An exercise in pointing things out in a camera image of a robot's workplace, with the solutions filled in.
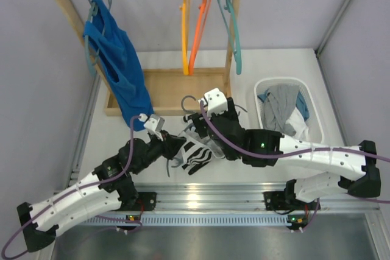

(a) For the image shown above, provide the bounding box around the grey-blue hanger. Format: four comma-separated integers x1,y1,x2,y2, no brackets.
83,0,112,77
165,94,249,177

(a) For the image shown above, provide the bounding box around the black white striped tank top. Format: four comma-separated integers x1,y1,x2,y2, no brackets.
172,124,225,175

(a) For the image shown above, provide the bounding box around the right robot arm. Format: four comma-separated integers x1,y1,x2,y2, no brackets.
188,97,381,209

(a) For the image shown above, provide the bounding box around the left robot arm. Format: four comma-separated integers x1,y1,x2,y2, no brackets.
17,131,186,253

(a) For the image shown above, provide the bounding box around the blue tank top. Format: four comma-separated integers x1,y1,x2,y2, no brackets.
83,0,154,125

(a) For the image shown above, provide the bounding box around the orange hanger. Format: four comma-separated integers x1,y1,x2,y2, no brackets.
188,0,211,76

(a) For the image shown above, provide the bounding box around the teal hanger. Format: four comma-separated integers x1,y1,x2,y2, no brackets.
217,0,243,75

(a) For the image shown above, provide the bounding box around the yellow hanger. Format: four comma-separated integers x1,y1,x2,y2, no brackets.
180,0,191,76

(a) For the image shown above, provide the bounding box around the grey-blue hanger under blue top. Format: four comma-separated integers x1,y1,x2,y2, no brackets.
83,0,112,77

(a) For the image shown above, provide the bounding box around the wooden clothes rack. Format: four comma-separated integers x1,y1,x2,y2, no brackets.
55,0,240,116

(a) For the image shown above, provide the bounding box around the grey garment in basket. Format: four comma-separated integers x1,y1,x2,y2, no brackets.
262,84,299,136

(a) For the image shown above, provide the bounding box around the white perforated laundry basket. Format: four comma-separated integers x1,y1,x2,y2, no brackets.
253,77,324,144

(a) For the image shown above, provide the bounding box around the white garment in basket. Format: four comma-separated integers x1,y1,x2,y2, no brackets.
286,108,310,141

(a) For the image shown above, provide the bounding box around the blue garment in basket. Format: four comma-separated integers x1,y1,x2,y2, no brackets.
296,91,310,121

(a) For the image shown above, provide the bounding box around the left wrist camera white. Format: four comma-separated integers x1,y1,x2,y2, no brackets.
139,113,165,141

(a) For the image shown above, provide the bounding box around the aluminium mounting rail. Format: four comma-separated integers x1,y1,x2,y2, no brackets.
122,183,379,214

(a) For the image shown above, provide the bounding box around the white slotted cable duct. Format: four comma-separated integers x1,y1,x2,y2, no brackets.
82,213,306,227

